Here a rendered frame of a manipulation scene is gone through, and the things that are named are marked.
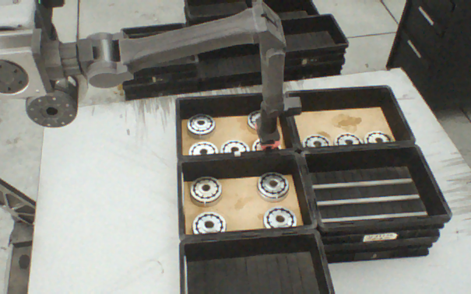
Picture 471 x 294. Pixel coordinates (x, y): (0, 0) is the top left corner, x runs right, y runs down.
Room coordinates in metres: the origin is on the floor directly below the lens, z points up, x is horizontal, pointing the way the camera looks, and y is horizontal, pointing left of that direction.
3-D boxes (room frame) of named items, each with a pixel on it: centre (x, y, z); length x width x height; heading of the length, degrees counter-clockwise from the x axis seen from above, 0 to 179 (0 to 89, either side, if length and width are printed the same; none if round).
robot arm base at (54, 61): (0.85, 0.37, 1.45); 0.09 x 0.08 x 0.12; 11
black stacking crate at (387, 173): (0.93, -0.44, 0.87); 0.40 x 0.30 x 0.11; 96
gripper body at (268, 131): (1.13, -0.12, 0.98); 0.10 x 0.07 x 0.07; 11
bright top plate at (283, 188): (0.98, -0.14, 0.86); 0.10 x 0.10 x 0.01
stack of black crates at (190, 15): (2.54, 0.08, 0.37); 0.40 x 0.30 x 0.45; 101
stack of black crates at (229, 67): (2.15, 0.00, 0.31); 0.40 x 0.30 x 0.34; 101
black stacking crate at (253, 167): (0.89, -0.04, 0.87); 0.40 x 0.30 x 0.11; 96
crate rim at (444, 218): (0.93, -0.44, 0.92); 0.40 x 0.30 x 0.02; 96
